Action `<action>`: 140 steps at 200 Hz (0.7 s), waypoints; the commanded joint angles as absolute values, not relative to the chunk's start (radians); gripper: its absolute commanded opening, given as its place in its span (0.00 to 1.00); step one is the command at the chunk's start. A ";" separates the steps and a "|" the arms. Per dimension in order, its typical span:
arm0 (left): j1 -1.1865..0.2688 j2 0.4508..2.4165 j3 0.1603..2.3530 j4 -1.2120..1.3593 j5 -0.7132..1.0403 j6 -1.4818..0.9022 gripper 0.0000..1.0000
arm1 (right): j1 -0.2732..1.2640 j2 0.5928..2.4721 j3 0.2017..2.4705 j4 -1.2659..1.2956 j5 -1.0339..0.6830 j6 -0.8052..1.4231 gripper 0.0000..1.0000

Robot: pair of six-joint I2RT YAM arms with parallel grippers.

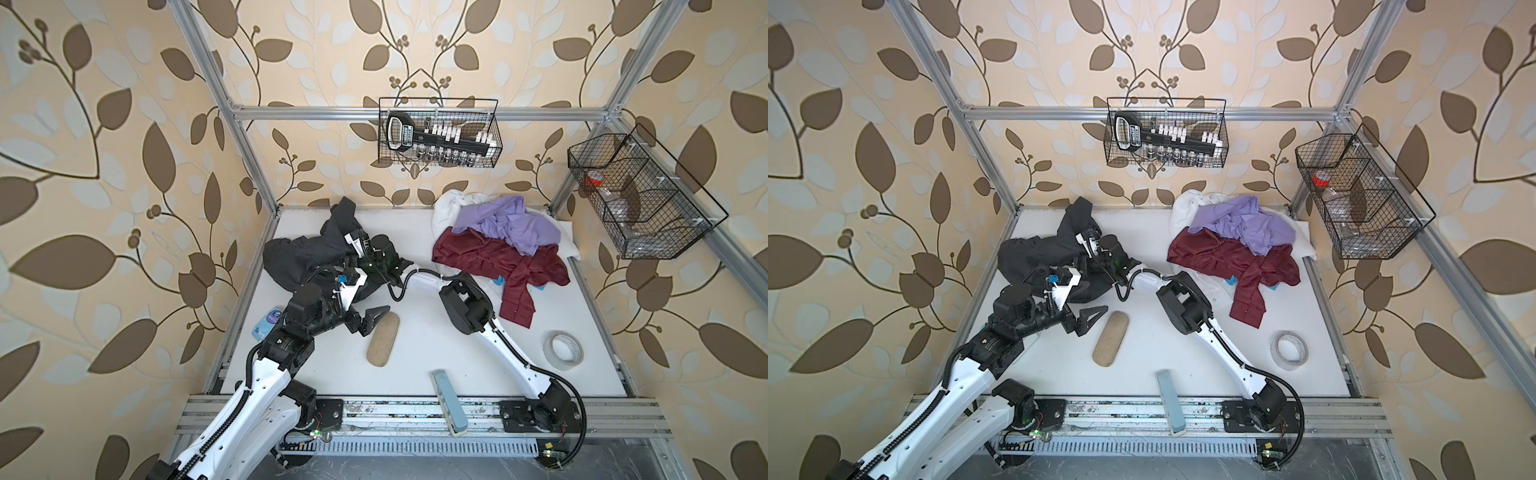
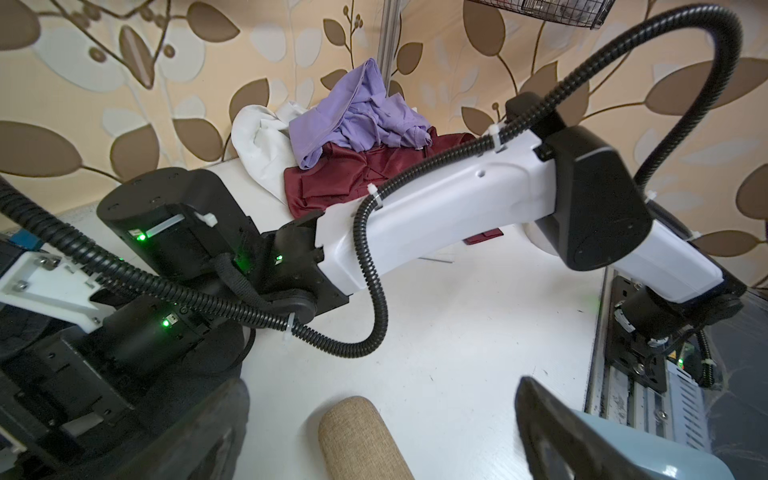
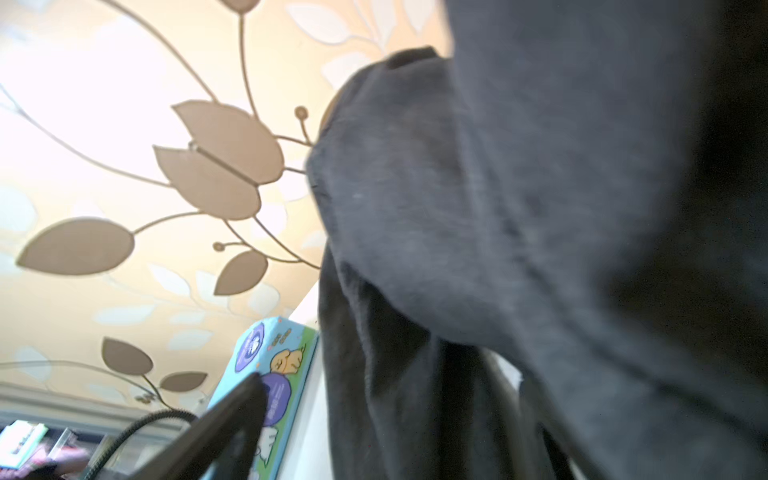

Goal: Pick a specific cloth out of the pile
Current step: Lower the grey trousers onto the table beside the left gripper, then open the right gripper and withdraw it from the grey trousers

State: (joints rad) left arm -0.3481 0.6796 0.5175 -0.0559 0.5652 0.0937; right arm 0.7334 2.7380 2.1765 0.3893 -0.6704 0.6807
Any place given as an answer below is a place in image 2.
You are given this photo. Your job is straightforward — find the aluminium frame post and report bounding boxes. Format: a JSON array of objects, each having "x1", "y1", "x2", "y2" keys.
[{"x1": 376, "y1": 0, "x2": 401, "y2": 85}]

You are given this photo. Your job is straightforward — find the light blue flat bar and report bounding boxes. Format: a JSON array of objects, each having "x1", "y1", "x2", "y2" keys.
[{"x1": 573, "y1": 410, "x2": 734, "y2": 480}]

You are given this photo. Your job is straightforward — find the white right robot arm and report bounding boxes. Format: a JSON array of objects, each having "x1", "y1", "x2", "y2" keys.
[{"x1": 1, "y1": 94, "x2": 746, "y2": 479}]

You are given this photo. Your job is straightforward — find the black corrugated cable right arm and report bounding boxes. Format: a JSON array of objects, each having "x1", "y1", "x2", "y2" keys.
[{"x1": 0, "y1": 2, "x2": 745, "y2": 360}]

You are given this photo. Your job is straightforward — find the purple cloth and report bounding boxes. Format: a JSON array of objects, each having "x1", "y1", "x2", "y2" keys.
[{"x1": 289, "y1": 58, "x2": 432, "y2": 170}]

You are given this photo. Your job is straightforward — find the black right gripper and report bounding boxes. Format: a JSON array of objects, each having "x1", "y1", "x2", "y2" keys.
[{"x1": 1, "y1": 296, "x2": 252, "y2": 479}]

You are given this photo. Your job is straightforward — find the beige oval pad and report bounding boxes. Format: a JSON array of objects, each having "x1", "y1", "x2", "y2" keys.
[{"x1": 318, "y1": 396, "x2": 414, "y2": 479}]

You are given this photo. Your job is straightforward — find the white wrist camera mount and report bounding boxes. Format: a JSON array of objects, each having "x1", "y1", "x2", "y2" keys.
[{"x1": 1, "y1": 236, "x2": 116, "y2": 333}]

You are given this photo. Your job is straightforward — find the black wire basket right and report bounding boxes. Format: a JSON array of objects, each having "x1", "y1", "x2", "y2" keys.
[{"x1": 479, "y1": 0, "x2": 615, "y2": 30}]

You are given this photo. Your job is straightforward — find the white cloth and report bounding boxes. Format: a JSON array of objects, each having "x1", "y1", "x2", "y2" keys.
[{"x1": 231, "y1": 102, "x2": 307, "y2": 204}]

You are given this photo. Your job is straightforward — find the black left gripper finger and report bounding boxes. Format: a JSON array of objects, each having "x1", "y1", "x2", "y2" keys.
[{"x1": 515, "y1": 376, "x2": 650, "y2": 479}]

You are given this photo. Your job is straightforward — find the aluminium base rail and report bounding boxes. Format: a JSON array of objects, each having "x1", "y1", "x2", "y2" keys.
[{"x1": 584, "y1": 268, "x2": 712, "y2": 453}]

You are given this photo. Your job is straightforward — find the maroon cloth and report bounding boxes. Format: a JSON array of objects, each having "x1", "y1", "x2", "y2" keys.
[{"x1": 284, "y1": 127, "x2": 474, "y2": 219}]

